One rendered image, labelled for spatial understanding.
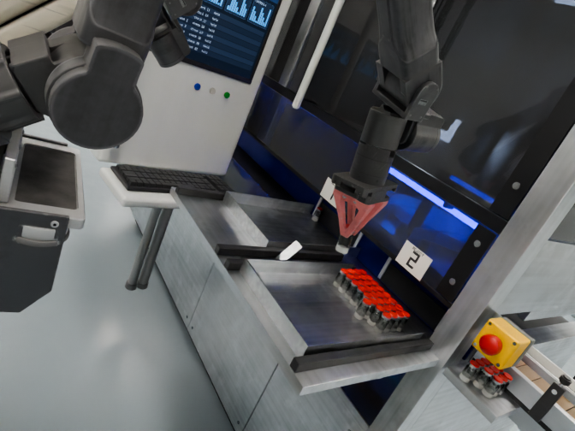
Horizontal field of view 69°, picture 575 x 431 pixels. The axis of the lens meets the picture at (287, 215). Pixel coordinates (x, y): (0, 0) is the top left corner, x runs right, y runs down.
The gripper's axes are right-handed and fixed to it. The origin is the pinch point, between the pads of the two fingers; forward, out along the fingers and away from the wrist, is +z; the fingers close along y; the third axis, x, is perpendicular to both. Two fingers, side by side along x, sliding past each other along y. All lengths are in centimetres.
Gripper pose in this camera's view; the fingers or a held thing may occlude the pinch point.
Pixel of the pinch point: (348, 230)
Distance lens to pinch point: 69.8
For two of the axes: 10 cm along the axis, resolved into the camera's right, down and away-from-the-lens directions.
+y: 6.4, -1.4, 7.6
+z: -2.5, 9.0, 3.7
